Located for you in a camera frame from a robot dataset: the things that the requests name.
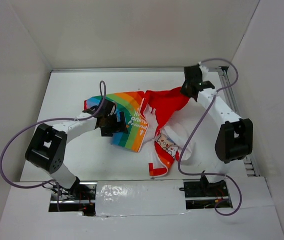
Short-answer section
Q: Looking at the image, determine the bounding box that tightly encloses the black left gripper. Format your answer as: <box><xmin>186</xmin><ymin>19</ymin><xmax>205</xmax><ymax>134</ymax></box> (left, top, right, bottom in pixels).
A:
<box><xmin>100</xmin><ymin>111</ymin><xmax>128</xmax><ymax>137</ymax></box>

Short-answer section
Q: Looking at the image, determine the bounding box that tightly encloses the rainbow white red kids jacket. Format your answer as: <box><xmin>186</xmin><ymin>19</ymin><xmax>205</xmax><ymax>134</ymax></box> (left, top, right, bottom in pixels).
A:
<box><xmin>82</xmin><ymin>86</ymin><xmax>195</xmax><ymax>179</ymax></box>

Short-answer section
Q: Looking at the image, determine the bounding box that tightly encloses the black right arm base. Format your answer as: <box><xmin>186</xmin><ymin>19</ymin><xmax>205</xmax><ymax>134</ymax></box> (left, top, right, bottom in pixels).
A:
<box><xmin>179</xmin><ymin>176</ymin><xmax>233</xmax><ymax>210</ymax></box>

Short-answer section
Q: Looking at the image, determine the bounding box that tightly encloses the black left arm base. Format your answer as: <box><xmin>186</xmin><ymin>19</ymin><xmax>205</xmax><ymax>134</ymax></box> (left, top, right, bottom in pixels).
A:
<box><xmin>43</xmin><ymin>181</ymin><xmax>97</xmax><ymax>217</ymax></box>

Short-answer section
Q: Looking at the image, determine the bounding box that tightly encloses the silver taped front panel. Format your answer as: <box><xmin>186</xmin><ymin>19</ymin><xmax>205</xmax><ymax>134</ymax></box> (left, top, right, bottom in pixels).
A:
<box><xmin>95</xmin><ymin>180</ymin><xmax>187</xmax><ymax>217</ymax></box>

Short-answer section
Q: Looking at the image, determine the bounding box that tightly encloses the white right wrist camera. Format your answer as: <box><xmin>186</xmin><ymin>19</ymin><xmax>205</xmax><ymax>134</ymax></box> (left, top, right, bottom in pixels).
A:
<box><xmin>198</xmin><ymin>61</ymin><xmax>209</xmax><ymax>80</ymax></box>

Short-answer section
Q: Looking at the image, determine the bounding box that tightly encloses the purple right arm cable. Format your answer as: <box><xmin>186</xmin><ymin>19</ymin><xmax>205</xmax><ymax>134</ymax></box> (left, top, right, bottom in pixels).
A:
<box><xmin>177</xmin><ymin>57</ymin><xmax>243</xmax><ymax>216</ymax></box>

